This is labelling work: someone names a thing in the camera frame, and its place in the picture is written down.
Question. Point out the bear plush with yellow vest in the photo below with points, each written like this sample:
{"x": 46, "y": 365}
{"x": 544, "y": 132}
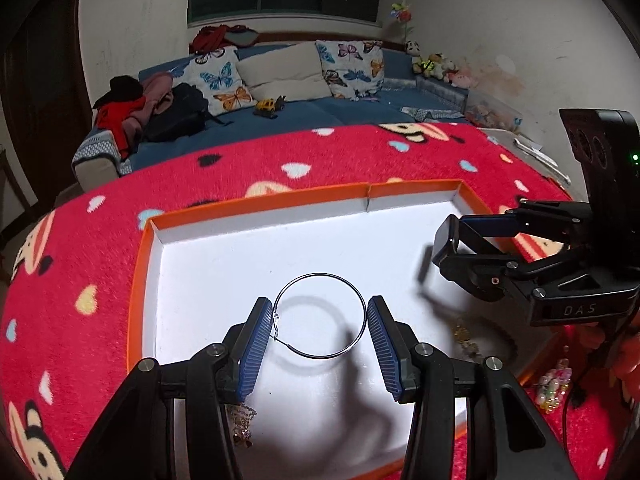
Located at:
{"x": 429, "y": 66}

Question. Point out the person's right hand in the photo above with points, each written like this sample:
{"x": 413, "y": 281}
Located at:
{"x": 627, "y": 360}

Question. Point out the colourful pinwheel flower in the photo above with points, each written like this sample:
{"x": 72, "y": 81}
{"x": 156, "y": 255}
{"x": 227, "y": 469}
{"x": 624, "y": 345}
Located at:
{"x": 402, "y": 12}

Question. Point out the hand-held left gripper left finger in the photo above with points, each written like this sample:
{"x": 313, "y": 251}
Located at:
{"x": 254, "y": 347}

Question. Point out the pile of red cloth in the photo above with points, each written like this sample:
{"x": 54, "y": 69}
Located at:
{"x": 217, "y": 37}

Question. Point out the blue sofa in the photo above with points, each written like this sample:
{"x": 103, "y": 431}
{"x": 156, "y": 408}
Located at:
{"x": 310, "y": 115}

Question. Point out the beige cushion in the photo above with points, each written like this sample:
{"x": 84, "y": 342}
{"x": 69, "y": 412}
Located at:
{"x": 285, "y": 72}

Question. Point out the orange-rimmed white box tray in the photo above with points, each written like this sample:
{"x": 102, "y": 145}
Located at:
{"x": 210, "y": 270}

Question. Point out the white paper sheets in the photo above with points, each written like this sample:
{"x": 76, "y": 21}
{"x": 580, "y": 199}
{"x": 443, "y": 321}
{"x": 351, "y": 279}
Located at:
{"x": 537, "y": 152}

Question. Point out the panda plush toy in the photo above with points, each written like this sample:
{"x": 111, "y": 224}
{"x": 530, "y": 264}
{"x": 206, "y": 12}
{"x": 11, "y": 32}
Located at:
{"x": 412, "y": 48}

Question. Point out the dark toy figure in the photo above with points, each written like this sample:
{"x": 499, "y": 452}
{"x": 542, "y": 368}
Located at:
{"x": 280, "y": 102}

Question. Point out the red printed blanket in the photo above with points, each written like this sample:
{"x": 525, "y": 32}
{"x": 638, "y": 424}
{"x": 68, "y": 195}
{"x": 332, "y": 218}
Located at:
{"x": 80, "y": 240}

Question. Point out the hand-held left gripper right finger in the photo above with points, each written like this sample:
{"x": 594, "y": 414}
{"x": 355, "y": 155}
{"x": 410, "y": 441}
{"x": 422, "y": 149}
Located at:
{"x": 385, "y": 352}

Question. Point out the pink plush toy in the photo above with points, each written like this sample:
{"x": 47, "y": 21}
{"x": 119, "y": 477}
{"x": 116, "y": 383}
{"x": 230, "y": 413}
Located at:
{"x": 462, "y": 78}

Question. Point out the clear plastic storage box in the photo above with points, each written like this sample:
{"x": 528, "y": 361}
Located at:
{"x": 492, "y": 110}

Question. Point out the red garment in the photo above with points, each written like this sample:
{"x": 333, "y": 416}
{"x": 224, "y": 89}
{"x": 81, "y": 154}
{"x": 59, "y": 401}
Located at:
{"x": 117, "y": 115}

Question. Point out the black backpack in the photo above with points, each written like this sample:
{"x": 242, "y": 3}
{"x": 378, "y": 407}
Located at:
{"x": 177, "y": 112}

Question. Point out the butterfly print cushion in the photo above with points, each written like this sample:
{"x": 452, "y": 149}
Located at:
{"x": 222, "y": 80}
{"x": 352, "y": 67}

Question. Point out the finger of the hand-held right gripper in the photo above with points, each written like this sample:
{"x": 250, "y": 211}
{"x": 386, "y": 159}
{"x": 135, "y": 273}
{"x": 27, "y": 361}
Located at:
{"x": 452, "y": 250}
{"x": 487, "y": 227}

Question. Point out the white plush toy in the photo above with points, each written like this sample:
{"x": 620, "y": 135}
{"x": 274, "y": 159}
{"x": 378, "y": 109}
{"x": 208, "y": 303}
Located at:
{"x": 451, "y": 65}

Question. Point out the pink garment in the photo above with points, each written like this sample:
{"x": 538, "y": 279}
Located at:
{"x": 157, "y": 92}

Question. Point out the large silver hoop earring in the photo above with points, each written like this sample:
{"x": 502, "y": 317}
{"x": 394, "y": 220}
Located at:
{"x": 321, "y": 274}

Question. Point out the grey knit cloth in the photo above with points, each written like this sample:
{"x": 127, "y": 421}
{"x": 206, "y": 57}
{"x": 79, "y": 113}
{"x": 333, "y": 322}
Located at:
{"x": 97, "y": 149}

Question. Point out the yellow toy truck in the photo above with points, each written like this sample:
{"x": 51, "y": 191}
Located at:
{"x": 265, "y": 107}

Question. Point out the gold charm jewelry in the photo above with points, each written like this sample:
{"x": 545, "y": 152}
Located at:
{"x": 466, "y": 341}

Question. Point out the black hat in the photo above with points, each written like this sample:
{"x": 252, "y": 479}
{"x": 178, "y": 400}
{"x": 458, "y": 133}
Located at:
{"x": 120, "y": 89}

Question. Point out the dark wooden door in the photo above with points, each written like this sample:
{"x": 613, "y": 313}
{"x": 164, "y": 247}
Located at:
{"x": 40, "y": 100}

